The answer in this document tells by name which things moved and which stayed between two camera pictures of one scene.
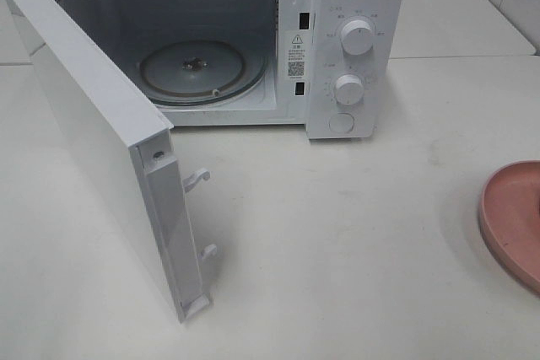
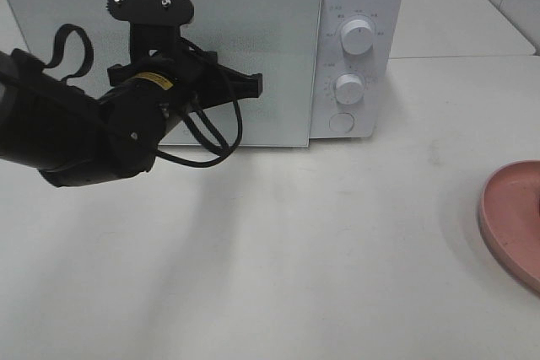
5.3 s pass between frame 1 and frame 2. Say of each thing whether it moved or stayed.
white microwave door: moved
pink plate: stayed
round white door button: stayed
